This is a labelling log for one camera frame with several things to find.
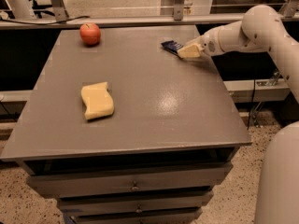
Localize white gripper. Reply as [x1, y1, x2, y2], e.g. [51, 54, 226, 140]
[178, 28, 223, 59]

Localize blue rxbar wrapper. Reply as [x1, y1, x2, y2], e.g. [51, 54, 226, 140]
[162, 40, 183, 55]

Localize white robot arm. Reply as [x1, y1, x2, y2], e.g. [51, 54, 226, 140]
[178, 5, 299, 224]

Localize red apple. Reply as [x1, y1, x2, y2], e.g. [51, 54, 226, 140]
[79, 23, 101, 46]

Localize grey drawer cabinet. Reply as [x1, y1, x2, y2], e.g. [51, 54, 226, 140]
[0, 25, 253, 224]

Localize yellow sponge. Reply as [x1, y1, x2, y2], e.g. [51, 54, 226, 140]
[81, 82, 114, 120]

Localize top grey drawer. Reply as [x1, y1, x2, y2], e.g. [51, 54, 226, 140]
[27, 162, 233, 198]

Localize grey drawer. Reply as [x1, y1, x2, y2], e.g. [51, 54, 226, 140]
[75, 207, 202, 224]
[27, 162, 233, 198]
[58, 189, 213, 217]

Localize middle grey drawer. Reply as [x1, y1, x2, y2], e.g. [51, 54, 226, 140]
[58, 189, 213, 217]

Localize bottom grey drawer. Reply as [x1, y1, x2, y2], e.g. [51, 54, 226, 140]
[75, 207, 202, 224]

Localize white pillar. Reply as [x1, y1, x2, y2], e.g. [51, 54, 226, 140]
[6, 0, 35, 19]

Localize grey metal post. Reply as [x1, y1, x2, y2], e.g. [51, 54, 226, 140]
[173, 0, 185, 21]

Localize grey lower rail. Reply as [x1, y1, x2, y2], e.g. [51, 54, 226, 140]
[224, 78, 290, 103]

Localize grey metal rail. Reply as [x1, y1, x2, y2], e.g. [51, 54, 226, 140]
[0, 12, 299, 31]

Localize black cable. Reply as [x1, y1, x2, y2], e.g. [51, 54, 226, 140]
[0, 15, 91, 26]

